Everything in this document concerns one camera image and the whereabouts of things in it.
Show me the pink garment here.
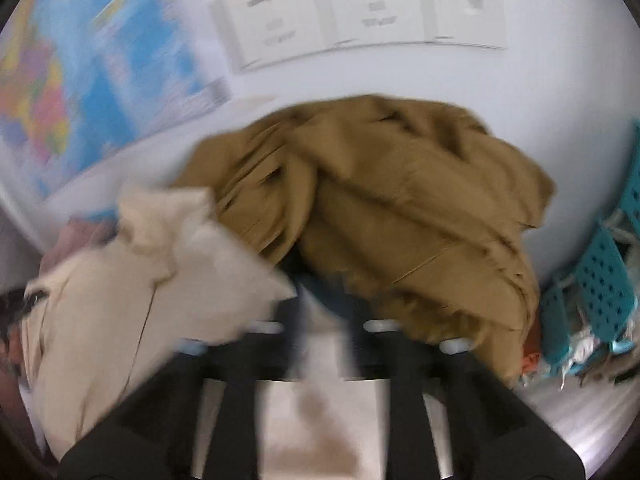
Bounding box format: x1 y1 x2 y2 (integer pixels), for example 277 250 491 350
39 216 120 273

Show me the brown garment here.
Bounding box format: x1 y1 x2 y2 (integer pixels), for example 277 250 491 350
170 94 557 386

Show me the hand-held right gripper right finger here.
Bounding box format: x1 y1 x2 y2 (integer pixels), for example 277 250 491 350
340 300 587 480

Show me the teal perforated plastic basket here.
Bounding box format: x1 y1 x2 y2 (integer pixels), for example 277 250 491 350
539 120 640 377

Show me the world map wall poster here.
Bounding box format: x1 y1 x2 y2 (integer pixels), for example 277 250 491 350
0 0 232 201

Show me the cream garment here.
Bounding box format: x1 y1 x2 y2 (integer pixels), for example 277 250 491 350
22 186 297 461

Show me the orange cloth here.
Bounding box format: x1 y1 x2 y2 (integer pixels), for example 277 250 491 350
520 332 546 386

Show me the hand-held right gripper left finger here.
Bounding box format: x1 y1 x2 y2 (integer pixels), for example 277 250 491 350
60 280 315 480

